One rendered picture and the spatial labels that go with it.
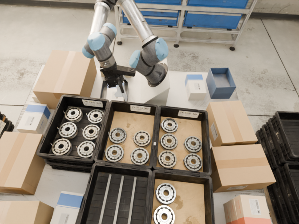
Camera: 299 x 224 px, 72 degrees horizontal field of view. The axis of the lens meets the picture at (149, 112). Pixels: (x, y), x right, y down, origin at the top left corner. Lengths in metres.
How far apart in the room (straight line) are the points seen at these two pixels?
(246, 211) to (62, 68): 1.38
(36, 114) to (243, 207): 1.31
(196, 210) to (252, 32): 3.20
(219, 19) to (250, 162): 2.14
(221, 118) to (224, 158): 0.27
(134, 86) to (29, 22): 2.58
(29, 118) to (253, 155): 1.39
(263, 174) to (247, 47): 2.50
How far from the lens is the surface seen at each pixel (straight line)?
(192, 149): 1.22
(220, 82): 1.70
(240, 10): 3.01
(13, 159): 1.34
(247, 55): 3.38
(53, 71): 1.58
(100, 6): 1.35
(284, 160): 1.91
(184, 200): 1.16
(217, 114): 1.39
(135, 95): 1.59
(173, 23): 2.97
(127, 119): 1.31
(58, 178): 1.38
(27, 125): 1.50
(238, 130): 1.37
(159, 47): 1.23
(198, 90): 1.57
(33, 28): 3.77
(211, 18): 3.01
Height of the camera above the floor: 1.94
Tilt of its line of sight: 56 degrees down
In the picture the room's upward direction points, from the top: 5 degrees clockwise
